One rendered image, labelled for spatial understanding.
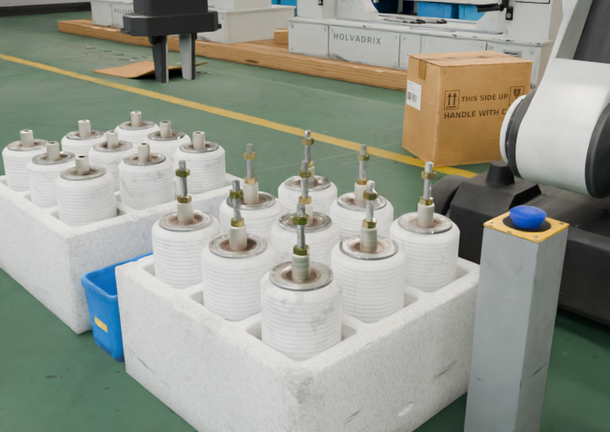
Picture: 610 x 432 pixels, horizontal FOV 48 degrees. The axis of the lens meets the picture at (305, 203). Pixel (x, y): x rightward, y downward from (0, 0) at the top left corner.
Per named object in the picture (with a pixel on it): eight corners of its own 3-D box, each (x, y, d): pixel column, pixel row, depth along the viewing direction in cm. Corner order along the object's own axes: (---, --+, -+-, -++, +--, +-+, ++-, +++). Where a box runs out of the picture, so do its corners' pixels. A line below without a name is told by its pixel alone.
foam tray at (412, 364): (309, 290, 130) (309, 201, 124) (487, 378, 104) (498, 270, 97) (124, 372, 105) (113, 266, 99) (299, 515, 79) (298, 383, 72)
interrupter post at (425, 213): (427, 221, 97) (428, 200, 96) (437, 227, 95) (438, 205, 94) (412, 224, 96) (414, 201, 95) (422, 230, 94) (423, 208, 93)
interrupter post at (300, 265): (308, 273, 81) (308, 248, 80) (313, 281, 79) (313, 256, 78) (289, 275, 81) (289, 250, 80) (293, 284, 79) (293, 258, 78)
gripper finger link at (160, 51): (160, 79, 90) (156, 31, 87) (170, 83, 87) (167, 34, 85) (148, 81, 89) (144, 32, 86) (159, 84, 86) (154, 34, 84)
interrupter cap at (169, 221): (206, 211, 101) (206, 206, 100) (218, 230, 94) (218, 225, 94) (154, 217, 98) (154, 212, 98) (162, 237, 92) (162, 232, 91)
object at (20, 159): (54, 220, 145) (42, 137, 139) (73, 232, 139) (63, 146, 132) (7, 231, 139) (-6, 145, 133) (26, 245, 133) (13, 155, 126)
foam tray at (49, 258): (157, 215, 167) (152, 143, 160) (259, 267, 140) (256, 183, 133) (-6, 262, 142) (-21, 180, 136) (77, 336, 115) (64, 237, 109)
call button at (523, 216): (519, 218, 81) (521, 201, 81) (550, 227, 79) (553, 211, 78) (501, 227, 79) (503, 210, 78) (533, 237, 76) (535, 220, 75)
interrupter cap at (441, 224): (432, 212, 100) (432, 208, 100) (463, 230, 94) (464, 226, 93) (387, 220, 97) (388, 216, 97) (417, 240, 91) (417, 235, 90)
